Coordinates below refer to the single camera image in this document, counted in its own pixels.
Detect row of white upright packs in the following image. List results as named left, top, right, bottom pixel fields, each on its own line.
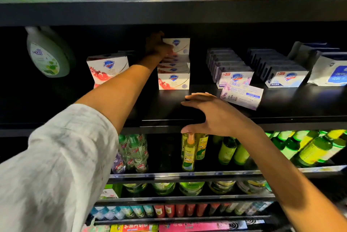
left=287, top=41, right=347, bottom=87

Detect row of white pink soap boxes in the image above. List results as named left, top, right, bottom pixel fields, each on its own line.
left=205, top=48, right=255, bottom=89

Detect row of white red soap boxes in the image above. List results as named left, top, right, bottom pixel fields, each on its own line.
left=157, top=37, right=192, bottom=91

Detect person's left hand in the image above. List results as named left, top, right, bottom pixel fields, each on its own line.
left=143, top=31, right=175, bottom=63

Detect single white pink soap box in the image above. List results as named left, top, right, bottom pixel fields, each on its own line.
left=219, top=82, right=265, bottom=112

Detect long pink packet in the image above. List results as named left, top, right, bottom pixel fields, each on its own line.
left=159, top=220, right=248, bottom=232

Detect person's right hand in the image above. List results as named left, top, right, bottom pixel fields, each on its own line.
left=180, top=92, right=257, bottom=139

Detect pale green pump soap bottle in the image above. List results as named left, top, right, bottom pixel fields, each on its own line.
left=25, top=27, right=74, bottom=78

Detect yellow red packets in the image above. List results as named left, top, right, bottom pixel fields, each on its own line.
left=110, top=224, right=159, bottom=232

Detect row of white blue soap boxes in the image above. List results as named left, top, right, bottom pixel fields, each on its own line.
left=247, top=48, right=310, bottom=89

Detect black store shelf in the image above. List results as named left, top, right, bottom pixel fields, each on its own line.
left=0, top=0, right=347, bottom=232

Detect green white box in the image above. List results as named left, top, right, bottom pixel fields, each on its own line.
left=99, top=184, right=123, bottom=201

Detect green lidded wipe tub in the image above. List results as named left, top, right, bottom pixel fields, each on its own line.
left=179, top=181, right=206, bottom=196
left=123, top=182, right=147, bottom=195
left=152, top=181, right=176, bottom=196

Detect person's right forearm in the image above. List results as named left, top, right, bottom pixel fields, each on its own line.
left=239, top=125, right=347, bottom=232

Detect row of green yellow bottles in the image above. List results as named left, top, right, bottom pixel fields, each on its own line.
left=181, top=129, right=347, bottom=173

